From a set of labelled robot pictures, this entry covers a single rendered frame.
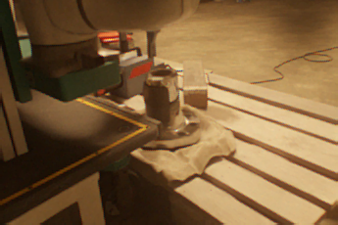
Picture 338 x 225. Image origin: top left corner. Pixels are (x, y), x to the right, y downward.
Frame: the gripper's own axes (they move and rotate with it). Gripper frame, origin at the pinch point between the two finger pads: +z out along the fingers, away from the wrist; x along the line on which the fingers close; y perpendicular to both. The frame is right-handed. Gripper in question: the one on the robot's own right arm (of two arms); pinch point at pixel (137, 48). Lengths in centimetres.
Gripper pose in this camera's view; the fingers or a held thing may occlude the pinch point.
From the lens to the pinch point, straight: 107.1
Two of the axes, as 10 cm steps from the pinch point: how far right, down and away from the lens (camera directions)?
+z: 0.6, 9.2, 3.8
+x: 7.3, 2.2, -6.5
